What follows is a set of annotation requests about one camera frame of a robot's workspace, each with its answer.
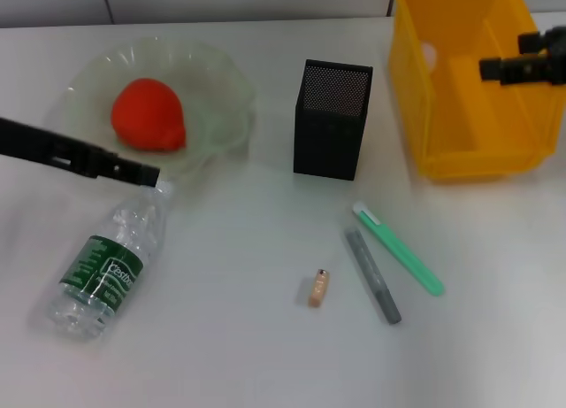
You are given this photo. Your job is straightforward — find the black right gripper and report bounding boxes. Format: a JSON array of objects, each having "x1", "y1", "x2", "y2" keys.
[{"x1": 479, "y1": 24, "x2": 566, "y2": 89}]

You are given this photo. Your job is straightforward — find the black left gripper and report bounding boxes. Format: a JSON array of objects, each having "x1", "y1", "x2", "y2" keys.
[{"x1": 0, "y1": 117, "x2": 161, "y2": 189}]

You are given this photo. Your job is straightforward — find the orange fruit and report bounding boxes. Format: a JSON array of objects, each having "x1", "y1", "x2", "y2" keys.
[{"x1": 111, "y1": 77, "x2": 187, "y2": 152}]

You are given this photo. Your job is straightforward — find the clear water bottle green label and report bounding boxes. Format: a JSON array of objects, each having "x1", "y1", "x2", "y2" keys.
[{"x1": 47, "y1": 180, "x2": 173, "y2": 341}]

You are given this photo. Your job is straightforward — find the mint green pen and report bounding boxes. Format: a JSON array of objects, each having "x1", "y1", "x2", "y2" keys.
[{"x1": 352, "y1": 200, "x2": 445, "y2": 297}]

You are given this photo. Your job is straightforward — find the small beige eraser stick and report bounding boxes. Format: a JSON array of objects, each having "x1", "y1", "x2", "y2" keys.
[{"x1": 308, "y1": 268, "x2": 331, "y2": 311}]

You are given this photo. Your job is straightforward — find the grey marker pen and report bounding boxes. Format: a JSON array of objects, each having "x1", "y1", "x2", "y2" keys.
[{"x1": 343, "y1": 225, "x2": 403, "y2": 326}]

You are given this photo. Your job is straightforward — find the pale green glass fruit plate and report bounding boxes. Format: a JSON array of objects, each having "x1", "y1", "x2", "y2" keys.
[{"x1": 57, "y1": 36, "x2": 258, "y2": 180}]

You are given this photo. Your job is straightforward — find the black mesh pen holder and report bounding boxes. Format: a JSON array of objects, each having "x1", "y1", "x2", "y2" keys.
[{"x1": 293, "y1": 58, "x2": 375, "y2": 181}]

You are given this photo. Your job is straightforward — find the yellow plastic bin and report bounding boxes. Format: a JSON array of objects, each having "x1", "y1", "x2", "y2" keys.
[{"x1": 388, "y1": 0, "x2": 566, "y2": 181}]

